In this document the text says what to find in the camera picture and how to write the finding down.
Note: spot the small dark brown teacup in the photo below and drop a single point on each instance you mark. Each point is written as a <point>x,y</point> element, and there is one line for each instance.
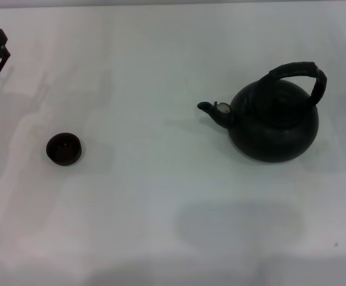
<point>64,149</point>

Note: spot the black round teapot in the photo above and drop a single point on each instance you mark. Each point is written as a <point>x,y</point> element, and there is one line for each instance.
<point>274,134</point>

